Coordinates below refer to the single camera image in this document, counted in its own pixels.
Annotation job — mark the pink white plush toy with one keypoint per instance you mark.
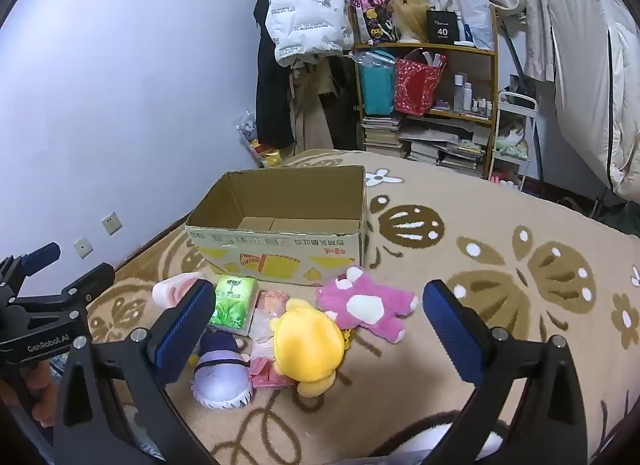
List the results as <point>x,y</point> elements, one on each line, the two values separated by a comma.
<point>172,290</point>

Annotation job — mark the blonde wig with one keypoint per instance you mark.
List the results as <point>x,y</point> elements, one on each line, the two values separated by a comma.
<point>412,12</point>

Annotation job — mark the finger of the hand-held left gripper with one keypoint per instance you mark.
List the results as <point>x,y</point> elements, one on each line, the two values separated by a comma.
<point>40,254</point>
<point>92,280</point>

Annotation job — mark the white quilt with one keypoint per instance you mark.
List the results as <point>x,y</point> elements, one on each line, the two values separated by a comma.
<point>580,70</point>

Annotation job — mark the white puffer jacket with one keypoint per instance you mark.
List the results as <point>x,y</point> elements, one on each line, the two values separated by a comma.
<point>305,10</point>

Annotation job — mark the white trolley cart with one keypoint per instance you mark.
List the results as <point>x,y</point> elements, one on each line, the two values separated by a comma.
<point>520,105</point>

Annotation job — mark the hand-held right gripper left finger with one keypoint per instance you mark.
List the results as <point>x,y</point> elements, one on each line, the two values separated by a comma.
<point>185,330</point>

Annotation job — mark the yellow plush toy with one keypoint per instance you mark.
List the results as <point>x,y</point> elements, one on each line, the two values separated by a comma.
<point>305,340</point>

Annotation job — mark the beige coat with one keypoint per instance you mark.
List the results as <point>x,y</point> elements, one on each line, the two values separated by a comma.
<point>312,115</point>

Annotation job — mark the colourful tote bag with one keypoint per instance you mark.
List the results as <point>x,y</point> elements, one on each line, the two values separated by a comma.
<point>372,15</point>

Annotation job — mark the purple white plush doll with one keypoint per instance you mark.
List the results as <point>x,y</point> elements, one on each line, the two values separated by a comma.
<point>222,375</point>

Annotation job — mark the plastic bag of toys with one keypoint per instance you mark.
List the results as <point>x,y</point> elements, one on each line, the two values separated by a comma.
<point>250,132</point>

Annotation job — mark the cardboard box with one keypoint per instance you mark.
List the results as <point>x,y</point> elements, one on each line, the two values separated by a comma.
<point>280,250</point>

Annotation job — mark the red patterned bag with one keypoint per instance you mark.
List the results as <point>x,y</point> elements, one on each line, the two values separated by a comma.
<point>415,90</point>

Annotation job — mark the beige printed blanket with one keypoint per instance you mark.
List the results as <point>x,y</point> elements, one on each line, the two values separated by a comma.
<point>480,215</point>

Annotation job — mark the black coat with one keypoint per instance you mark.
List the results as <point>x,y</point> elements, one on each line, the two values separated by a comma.
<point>270,95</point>

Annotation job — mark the green tissue pack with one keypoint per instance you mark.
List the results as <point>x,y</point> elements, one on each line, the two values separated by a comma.
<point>235,302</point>

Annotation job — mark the pink plush bear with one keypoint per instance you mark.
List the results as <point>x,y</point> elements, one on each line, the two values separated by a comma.
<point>340,297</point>

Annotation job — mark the wall socket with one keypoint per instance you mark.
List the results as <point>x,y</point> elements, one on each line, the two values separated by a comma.
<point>83,247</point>
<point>112,224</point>

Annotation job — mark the teal bag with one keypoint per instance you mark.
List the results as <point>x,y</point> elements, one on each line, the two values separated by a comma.
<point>377,90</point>

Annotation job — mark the wooden shelf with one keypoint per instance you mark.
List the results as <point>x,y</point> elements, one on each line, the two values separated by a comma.
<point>495,70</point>

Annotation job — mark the white plastic bag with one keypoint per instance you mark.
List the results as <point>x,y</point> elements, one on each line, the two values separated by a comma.
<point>475,10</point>

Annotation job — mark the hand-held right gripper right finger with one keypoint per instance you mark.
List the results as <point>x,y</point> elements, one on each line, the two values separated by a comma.
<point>450,335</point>

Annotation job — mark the row of white cosmetic bottles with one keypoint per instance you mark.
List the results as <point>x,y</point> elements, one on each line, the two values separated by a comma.
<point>467,95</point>

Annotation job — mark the pink packet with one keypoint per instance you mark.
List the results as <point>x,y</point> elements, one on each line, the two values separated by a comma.
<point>265,375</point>

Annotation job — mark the person's left hand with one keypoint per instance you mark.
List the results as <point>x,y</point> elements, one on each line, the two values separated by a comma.
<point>44,397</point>

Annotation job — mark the pile of books and papers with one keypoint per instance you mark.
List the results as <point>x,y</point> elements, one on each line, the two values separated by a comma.
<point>445,150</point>

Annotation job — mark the black box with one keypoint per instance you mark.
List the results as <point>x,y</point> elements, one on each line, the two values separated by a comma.
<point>442,27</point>

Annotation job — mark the stack of books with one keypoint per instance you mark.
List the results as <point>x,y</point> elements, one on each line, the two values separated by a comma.
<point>382,137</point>

